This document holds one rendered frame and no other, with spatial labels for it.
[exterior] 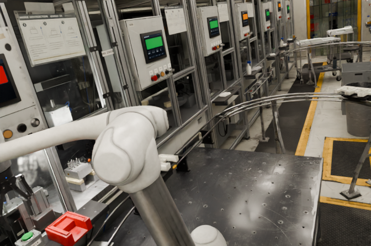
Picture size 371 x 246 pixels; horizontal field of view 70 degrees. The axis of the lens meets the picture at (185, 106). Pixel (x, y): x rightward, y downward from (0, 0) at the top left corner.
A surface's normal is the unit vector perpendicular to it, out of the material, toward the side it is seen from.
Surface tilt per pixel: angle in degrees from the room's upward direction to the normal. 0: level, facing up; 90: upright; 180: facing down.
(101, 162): 86
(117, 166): 84
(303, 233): 0
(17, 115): 90
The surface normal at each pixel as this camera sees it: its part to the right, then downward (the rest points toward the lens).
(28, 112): 0.86, 0.00
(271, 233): -0.18, -0.94
